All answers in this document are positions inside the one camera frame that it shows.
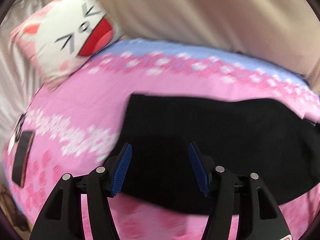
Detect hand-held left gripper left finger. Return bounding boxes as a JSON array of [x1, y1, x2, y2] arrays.
[[30, 143, 133, 240]]

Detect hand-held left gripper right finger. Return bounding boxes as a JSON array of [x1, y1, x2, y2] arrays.
[[188, 142, 292, 240]]

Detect black pants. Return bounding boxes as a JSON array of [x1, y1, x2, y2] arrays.
[[117, 94, 320, 214]]

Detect pink floral bed sheet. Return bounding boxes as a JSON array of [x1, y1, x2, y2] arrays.
[[5, 39, 320, 240]]

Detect black rectangular device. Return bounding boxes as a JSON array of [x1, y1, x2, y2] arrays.
[[11, 130, 34, 187]]

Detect pink cat face pillow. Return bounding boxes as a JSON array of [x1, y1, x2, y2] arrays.
[[10, 0, 125, 92]]

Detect pale satin cloth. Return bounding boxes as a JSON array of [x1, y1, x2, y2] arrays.
[[0, 0, 48, 140]]

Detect beige padded headboard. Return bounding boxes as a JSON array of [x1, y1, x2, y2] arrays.
[[92, 0, 320, 85]]

